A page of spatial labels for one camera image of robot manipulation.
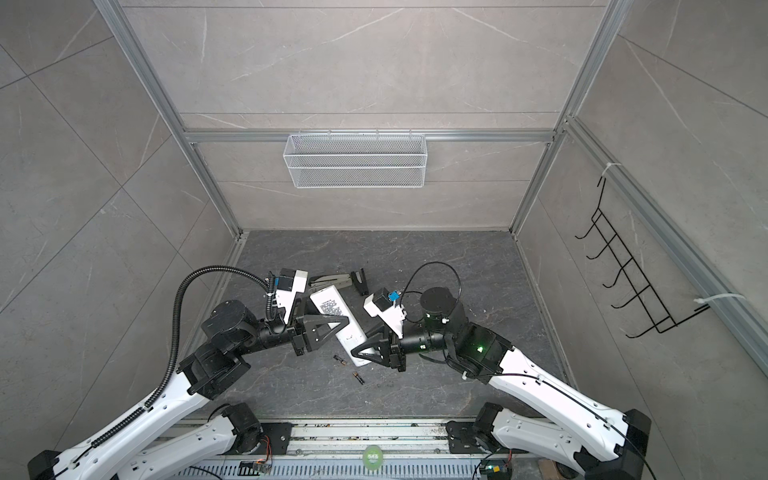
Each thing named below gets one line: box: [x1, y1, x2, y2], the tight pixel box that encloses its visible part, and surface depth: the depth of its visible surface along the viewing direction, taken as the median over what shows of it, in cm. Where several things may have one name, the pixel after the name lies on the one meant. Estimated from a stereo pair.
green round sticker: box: [362, 445, 383, 470], surface depth 73 cm
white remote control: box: [310, 285, 369, 367], surface depth 54 cm
